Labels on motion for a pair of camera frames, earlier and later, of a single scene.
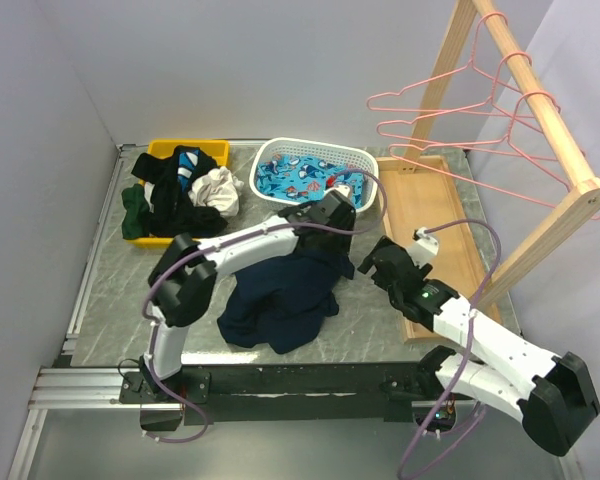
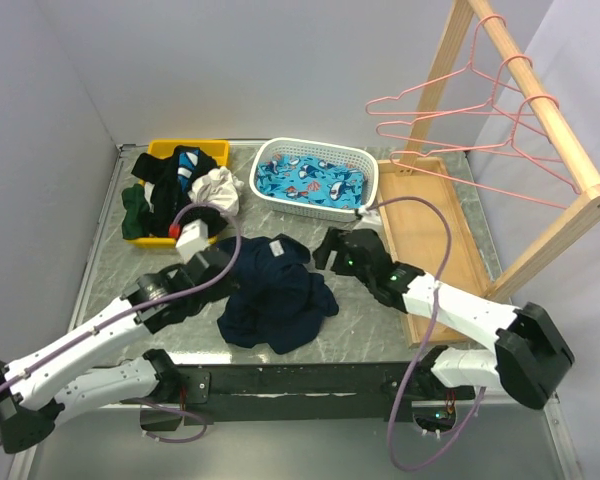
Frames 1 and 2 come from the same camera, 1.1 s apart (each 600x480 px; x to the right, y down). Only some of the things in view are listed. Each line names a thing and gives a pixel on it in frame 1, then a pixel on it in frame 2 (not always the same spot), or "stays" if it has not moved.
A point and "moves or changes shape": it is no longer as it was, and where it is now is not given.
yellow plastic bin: (219, 149) stays
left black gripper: (341, 244) to (225, 288)
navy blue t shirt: (284, 305) stays
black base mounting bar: (291, 393) stays
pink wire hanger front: (484, 141) moves or changes shape
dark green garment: (135, 220) stays
